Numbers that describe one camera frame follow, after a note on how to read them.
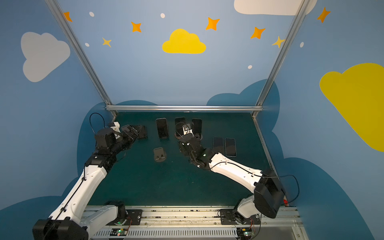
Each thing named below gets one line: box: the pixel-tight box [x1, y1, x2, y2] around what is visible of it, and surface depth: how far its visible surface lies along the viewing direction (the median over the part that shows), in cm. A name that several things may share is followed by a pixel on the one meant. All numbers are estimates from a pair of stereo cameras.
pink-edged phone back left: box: [155, 117, 169, 139], surface depth 103 cm
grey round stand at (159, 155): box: [153, 147, 167, 163], surface depth 94 cm
